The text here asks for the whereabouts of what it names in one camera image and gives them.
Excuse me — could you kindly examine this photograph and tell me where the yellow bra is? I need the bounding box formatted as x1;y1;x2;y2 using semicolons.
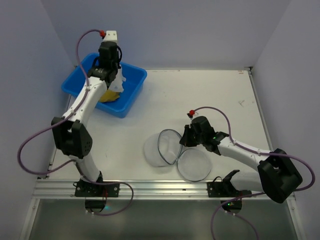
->
99;89;120;103

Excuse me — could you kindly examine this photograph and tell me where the blue plastic bin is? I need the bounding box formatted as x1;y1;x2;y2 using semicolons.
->
61;62;147;118

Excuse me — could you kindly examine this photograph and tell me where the white mesh laundry bag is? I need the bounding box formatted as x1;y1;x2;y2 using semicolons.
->
143;129;212;183

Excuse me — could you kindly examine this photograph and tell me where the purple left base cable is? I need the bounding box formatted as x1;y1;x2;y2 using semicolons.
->
84;182;134;217

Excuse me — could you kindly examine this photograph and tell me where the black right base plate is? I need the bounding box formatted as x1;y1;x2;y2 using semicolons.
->
206;170;252;198

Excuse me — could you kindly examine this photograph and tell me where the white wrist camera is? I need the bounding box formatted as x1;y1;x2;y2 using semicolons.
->
102;30;118;44
187;111;200;121

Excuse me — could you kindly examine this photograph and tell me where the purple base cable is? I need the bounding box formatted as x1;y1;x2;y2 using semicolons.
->
209;192;268;240
84;182;134;217

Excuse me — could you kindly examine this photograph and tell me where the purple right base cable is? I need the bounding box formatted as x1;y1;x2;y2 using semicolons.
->
209;192;268;240

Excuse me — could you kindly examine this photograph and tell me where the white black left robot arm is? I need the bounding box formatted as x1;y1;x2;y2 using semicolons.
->
51;40;122;183

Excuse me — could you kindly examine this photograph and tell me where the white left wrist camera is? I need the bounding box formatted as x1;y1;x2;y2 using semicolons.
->
102;30;118;44

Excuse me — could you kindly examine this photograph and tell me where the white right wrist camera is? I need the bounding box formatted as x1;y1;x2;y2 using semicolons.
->
187;111;200;121

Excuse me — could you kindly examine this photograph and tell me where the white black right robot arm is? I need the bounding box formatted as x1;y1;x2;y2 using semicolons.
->
180;116;303;203

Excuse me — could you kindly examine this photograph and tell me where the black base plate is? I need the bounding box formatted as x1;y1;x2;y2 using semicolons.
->
206;170;252;198
72;179;120;198

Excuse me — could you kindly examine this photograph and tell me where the aluminium mounting rail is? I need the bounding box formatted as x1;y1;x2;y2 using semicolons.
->
32;178;209;200

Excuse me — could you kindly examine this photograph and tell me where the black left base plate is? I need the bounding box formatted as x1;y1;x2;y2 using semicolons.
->
72;179;120;198

